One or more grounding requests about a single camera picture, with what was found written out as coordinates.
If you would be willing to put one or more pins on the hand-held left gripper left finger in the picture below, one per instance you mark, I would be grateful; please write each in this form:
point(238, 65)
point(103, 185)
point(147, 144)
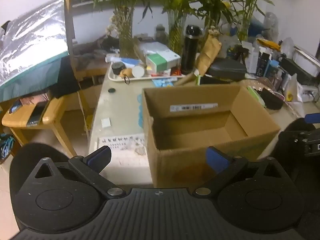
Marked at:
point(99, 158)

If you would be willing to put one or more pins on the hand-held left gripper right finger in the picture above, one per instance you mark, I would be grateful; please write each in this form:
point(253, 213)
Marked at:
point(217, 158)

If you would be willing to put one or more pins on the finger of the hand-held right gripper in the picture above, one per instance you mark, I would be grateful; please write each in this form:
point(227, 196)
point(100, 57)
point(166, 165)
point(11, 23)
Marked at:
point(313, 118)

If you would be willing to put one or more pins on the brown cardboard box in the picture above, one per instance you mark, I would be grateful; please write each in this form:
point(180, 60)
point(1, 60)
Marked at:
point(200, 135)

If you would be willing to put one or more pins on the blue wet wipes packet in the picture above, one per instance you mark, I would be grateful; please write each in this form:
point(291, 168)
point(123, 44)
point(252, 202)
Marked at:
point(163, 82)

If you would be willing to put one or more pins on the printed paper sheet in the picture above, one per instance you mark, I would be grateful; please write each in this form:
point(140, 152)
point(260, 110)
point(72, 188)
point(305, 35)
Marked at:
point(117, 143)

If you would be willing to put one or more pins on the white power strip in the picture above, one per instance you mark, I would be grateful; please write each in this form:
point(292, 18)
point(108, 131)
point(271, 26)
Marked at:
point(311, 92)

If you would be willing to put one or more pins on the white plastic bag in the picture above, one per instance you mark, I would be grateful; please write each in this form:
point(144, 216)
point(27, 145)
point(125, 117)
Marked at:
point(292, 88)

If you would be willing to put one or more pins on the small white paper square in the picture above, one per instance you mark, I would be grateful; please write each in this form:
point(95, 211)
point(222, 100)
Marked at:
point(105, 122)

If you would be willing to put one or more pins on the clear pink plastic bowl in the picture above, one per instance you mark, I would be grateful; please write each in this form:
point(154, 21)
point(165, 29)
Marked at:
point(271, 83)

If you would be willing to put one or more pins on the white storage bin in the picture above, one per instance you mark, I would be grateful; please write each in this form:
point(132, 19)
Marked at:
point(306, 58)

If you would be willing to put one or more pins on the green plastic packet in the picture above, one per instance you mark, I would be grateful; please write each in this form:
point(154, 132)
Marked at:
point(256, 96)

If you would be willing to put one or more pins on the blue carton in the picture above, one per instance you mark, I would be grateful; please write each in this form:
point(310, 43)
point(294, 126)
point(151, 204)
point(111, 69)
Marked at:
point(272, 68)

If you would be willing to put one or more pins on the wooden stool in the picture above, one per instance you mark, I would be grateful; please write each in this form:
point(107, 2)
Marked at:
point(51, 115)

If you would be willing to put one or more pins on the small black round lid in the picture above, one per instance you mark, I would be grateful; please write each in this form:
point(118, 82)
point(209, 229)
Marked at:
point(111, 90)

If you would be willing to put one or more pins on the black carton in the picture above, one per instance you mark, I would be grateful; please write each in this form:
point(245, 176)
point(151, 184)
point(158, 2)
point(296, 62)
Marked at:
point(264, 63)

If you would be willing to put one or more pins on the smartphone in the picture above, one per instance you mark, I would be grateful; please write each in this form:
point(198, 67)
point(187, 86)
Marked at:
point(37, 113)

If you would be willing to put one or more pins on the white plastic tray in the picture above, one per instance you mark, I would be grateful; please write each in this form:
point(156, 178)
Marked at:
point(117, 78)

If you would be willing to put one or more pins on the black carabiner clip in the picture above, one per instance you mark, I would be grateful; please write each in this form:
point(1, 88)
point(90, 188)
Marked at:
point(127, 80)

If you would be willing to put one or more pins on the brown paper roll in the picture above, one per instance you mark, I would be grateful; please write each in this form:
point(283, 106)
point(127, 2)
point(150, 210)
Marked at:
point(186, 78)

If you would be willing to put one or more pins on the yellow and black pouch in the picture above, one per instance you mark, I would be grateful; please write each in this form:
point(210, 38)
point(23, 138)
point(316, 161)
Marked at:
point(268, 43)

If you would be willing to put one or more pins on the tall white carton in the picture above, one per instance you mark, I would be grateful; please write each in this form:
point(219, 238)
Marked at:
point(250, 57)

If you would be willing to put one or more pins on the black round container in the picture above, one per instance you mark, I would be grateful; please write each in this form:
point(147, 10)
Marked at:
point(118, 68)

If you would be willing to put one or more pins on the grey zip case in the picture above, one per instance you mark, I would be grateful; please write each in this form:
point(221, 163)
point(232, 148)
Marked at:
point(227, 67)

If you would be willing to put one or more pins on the white cap pill bottle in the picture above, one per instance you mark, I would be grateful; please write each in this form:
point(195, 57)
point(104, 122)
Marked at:
point(138, 72)

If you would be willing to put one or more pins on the blue striped bag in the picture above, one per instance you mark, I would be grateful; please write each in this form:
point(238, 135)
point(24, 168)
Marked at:
point(5, 146)

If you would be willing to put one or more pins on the red snack packet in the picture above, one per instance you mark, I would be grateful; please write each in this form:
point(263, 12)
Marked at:
point(176, 72)

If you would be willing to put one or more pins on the small black tripod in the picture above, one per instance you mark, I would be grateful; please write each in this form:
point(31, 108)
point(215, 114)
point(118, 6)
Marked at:
point(241, 53)

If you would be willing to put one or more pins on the white spray bottle blue label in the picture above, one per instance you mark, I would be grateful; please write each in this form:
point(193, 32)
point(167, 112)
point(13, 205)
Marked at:
point(125, 60)

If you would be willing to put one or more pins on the clear plastic bag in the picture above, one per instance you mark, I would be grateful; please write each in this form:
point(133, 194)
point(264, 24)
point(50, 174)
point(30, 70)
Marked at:
point(271, 25)

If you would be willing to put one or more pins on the red and white flat box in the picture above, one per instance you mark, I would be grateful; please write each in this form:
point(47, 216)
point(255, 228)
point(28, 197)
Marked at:
point(158, 74)

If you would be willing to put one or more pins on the brown paper bag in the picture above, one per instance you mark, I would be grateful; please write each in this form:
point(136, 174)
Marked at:
point(208, 55)

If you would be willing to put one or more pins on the blue fuzzy object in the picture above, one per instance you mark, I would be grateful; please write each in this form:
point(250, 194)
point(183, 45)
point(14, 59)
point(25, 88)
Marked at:
point(257, 27)

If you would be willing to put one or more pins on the black thermos bottle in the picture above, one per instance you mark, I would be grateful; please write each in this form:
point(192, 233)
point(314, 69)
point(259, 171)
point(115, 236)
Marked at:
point(190, 52)

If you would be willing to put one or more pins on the green and white carton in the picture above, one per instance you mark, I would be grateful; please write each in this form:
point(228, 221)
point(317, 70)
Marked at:
point(162, 61)

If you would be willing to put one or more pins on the bamboo plant in glass vase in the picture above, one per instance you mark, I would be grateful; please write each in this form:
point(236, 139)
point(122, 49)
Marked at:
point(243, 25)
point(126, 25)
point(212, 2)
point(176, 27)

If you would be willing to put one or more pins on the white plastic wrapped package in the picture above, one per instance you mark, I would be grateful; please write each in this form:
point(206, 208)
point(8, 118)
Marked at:
point(155, 47)

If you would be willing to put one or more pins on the silver insulated bag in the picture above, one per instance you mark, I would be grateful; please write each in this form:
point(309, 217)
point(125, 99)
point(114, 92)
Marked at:
point(32, 45)

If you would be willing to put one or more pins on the grey lidded jar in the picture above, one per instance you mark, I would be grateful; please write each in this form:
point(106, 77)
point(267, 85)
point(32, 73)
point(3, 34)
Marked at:
point(161, 32)

